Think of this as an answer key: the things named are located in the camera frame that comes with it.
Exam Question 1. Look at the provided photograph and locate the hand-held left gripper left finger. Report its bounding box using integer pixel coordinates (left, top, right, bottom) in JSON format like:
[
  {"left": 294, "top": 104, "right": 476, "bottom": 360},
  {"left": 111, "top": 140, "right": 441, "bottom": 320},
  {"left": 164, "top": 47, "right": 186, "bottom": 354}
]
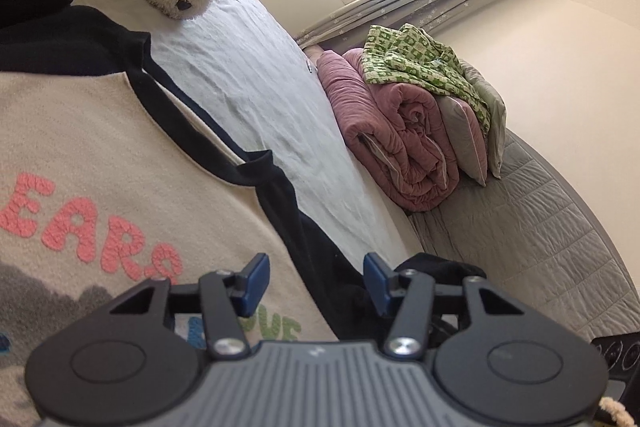
[{"left": 107, "top": 252, "right": 271, "bottom": 360}]

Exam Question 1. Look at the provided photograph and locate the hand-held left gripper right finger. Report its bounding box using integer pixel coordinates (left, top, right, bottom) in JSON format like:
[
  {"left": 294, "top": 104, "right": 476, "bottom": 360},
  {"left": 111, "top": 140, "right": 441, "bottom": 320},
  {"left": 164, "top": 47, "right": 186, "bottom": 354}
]
[{"left": 363, "top": 252, "right": 519, "bottom": 361}]

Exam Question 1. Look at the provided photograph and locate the cream and black sweatshirt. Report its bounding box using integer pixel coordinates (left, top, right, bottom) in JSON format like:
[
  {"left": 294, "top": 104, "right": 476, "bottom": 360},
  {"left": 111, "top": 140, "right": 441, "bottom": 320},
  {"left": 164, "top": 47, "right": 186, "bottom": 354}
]
[{"left": 0, "top": 0, "right": 489, "bottom": 427}]

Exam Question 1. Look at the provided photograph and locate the pink folded quilt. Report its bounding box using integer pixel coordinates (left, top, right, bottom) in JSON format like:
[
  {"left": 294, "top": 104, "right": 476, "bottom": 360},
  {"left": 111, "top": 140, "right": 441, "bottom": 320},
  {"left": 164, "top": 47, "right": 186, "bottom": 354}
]
[{"left": 315, "top": 47, "right": 461, "bottom": 213}]

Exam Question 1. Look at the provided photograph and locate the grey quilted headboard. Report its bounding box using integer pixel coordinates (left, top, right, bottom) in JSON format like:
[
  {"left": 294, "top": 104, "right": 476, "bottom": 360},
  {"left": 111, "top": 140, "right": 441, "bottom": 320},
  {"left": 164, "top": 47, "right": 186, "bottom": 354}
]
[{"left": 407, "top": 127, "right": 640, "bottom": 349}]

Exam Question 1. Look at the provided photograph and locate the grey pink-trimmed pillow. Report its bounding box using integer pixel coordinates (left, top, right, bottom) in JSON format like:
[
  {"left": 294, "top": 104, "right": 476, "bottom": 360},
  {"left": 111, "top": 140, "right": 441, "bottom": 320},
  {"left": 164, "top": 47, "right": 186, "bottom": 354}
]
[{"left": 437, "top": 94, "right": 489, "bottom": 187}]

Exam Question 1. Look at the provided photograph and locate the beige pillow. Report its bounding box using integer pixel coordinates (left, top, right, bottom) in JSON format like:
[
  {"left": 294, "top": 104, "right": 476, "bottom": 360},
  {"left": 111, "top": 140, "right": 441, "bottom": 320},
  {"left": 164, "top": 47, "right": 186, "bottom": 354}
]
[{"left": 457, "top": 59, "right": 507, "bottom": 180}]

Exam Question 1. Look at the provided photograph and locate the green patterned blanket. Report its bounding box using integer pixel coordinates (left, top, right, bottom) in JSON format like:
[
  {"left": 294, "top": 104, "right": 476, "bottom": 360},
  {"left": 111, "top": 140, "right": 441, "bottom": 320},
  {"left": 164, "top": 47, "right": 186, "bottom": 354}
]
[{"left": 360, "top": 22, "right": 494, "bottom": 136}]

